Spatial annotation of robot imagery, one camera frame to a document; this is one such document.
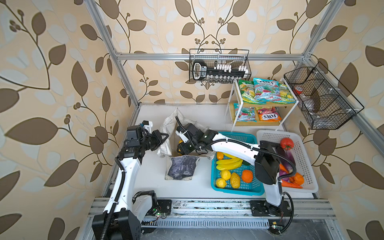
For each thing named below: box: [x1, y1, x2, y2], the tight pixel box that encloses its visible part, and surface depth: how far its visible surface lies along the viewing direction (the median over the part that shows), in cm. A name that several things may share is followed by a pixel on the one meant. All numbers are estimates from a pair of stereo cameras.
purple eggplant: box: [279, 149, 296, 182], surface depth 86 cm
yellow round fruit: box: [215, 178, 227, 189], surface depth 80 cm
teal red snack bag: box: [253, 78, 282, 102], surface depth 77 cm
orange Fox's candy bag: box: [257, 107, 282, 122], surface depth 91 cm
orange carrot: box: [281, 179, 303, 189], surface depth 77 cm
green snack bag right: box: [279, 83, 296, 105], surface depth 77 cm
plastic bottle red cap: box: [293, 86, 316, 112], surface depth 80 cm
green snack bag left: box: [238, 79, 264, 105], surface depth 78 cm
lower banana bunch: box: [216, 158, 243, 171], surface depth 87 cm
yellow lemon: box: [221, 169, 231, 181], surface depth 82 cm
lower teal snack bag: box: [233, 103, 258, 123], surface depth 91 cm
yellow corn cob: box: [230, 172, 241, 189], surface depth 80 cm
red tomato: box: [280, 137, 294, 151], surface depth 91 cm
